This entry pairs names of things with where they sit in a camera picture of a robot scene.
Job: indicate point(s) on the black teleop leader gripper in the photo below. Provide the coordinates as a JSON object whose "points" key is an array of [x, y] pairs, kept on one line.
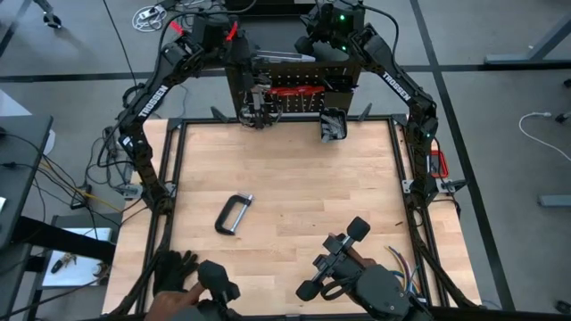
{"points": [[218, 278], [374, 290]]}

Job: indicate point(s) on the person's hand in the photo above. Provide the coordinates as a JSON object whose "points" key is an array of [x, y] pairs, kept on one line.
{"points": [[171, 304], [363, 263]]}

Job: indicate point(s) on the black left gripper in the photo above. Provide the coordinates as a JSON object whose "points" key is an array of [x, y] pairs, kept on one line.
{"points": [[238, 53]]}

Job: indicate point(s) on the black work glove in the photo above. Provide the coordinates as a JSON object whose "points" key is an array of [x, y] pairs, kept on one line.
{"points": [[171, 273]]}

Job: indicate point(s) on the black plastic bin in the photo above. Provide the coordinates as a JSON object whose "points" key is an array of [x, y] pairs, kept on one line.
{"points": [[343, 113]]}

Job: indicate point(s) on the white power strip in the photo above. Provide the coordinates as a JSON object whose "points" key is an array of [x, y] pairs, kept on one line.
{"points": [[147, 14]]}

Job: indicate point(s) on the black chair base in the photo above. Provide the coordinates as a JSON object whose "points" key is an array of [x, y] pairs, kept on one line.
{"points": [[51, 20]]}

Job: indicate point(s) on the grey table leg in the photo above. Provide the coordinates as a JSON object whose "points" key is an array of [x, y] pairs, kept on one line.
{"points": [[504, 58]]}

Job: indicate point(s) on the claw hammer black grip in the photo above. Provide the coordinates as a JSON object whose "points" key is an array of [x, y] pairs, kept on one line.
{"points": [[256, 100], [265, 113]]}

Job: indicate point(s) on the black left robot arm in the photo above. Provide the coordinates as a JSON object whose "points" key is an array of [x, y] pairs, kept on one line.
{"points": [[151, 98]]}

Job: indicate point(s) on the white paper sheet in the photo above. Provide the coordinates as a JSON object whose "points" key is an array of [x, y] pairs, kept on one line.
{"points": [[85, 263]]}

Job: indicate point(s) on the grey perforated beams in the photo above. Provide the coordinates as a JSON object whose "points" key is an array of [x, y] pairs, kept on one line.
{"points": [[334, 130]]}

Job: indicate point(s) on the silver aluminium spirit level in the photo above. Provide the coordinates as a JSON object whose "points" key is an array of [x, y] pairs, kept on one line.
{"points": [[285, 56]]}

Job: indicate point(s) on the black pegboard tool cart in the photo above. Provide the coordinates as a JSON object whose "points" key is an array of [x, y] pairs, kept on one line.
{"points": [[276, 35]]}

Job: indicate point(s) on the bunch of keys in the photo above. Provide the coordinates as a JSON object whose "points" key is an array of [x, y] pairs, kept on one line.
{"points": [[58, 266]]}

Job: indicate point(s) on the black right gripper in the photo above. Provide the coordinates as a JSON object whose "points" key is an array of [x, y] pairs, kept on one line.
{"points": [[332, 24]]}

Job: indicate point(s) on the grey table foot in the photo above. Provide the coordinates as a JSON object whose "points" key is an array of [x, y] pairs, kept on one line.
{"points": [[553, 200]]}

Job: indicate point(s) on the black ballpoint pen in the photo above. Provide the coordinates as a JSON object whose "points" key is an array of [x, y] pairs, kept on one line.
{"points": [[328, 84]]}

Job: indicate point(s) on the grey metal mounting bracket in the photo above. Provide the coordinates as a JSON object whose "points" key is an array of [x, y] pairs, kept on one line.
{"points": [[407, 185]]}

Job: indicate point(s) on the black power strip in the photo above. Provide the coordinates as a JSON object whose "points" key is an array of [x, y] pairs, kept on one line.
{"points": [[109, 136]]}

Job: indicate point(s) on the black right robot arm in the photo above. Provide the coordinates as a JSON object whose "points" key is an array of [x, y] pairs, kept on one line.
{"points": [[401, 89]]}

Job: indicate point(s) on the black desk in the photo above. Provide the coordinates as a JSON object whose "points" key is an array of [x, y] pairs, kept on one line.
{"points": [[22, 156]]}

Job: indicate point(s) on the black C-clamp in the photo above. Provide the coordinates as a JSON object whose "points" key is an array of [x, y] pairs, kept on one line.
{"points": [[218, 220]]}

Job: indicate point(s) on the black aluminium table frame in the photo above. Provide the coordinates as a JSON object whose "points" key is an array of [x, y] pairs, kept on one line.
{"points": [[379, 118]]}

